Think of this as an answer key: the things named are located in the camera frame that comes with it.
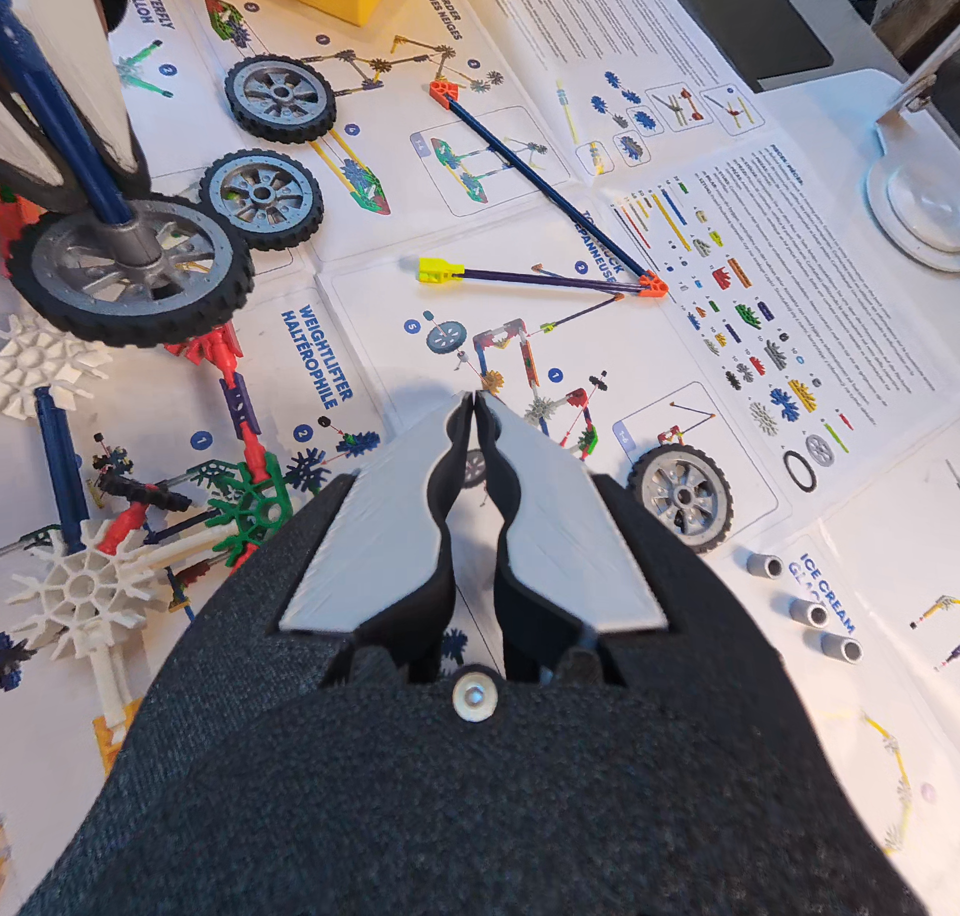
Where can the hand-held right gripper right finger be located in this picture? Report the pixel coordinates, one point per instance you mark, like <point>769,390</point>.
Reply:
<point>578,556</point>

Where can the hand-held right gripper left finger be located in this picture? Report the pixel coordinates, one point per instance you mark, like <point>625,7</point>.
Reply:
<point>368,556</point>

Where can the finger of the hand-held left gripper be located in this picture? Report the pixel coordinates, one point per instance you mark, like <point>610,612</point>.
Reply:
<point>90,61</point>
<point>18,159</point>

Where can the small black toy wheel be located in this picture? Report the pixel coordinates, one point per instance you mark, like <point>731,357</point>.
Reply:
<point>195,309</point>
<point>281,99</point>
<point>261,196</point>
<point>680,496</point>

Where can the small grey spacer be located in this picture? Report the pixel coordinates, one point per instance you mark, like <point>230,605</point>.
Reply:
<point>135,241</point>
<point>840,646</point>
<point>765,564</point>
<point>810,612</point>

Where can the colourful construction toy model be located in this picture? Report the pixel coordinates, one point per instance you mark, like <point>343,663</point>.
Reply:
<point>90,594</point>

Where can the grey desk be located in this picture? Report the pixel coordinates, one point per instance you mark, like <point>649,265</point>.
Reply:
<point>915,361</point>

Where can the printed instruction sheet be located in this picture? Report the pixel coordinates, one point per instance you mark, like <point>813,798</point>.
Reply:
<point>675,181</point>

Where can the blue rod V-shaped assembly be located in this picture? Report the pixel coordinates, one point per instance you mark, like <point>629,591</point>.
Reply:
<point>525,166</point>

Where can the white stand base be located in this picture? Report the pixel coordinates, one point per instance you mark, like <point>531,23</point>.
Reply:
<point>923,196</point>

